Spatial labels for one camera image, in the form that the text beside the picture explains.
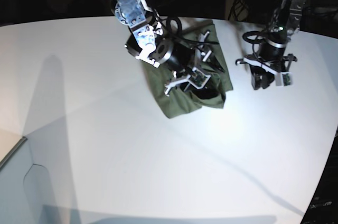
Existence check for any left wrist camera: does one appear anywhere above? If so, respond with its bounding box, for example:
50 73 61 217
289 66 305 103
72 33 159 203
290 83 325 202
275 72 293 87

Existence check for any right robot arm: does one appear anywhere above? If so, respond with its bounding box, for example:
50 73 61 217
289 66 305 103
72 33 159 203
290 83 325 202
112 0 224 101

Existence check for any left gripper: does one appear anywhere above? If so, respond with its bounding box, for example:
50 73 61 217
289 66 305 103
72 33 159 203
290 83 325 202
235 53 298 90

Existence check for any olive green t-shirt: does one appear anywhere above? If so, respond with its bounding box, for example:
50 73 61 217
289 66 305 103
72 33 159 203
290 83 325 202
143 23 233 118

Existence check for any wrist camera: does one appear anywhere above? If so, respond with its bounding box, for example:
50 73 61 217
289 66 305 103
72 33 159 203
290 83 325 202
275 72 293 87
190 67 211 89

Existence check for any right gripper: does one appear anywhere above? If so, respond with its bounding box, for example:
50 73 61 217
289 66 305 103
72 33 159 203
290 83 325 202
163 30 225 100

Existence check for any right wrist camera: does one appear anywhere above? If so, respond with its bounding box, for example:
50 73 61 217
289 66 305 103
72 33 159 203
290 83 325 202
190 67 211 89

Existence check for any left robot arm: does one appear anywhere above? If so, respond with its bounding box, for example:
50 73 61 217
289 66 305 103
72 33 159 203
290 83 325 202
236 0 307 90

